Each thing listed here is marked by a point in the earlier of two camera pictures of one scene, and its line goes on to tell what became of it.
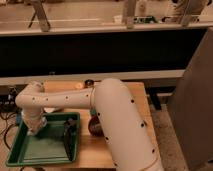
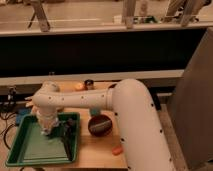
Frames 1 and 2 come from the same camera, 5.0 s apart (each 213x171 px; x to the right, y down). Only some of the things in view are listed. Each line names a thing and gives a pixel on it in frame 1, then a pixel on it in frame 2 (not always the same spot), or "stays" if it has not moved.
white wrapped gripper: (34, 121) to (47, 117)
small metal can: (88, 83) stays
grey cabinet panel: (191, 107) stays
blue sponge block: (18, 118) stays
